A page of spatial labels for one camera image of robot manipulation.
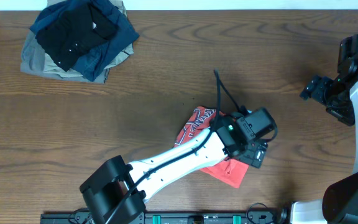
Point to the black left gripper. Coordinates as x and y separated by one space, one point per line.
255 152

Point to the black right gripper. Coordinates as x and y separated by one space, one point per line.
316 90

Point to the red orange t-shirt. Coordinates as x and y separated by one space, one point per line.
229 171

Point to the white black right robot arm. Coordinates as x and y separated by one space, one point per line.
340 201

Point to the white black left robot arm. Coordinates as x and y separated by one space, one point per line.
117 191

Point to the navy blue folded garment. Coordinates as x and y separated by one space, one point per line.
110 46

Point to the black folded shirt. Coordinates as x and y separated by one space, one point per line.
74 34

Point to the grey khaki folded garment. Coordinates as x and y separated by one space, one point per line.
39 67

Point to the black mounting rail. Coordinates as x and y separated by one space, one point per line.
174 218

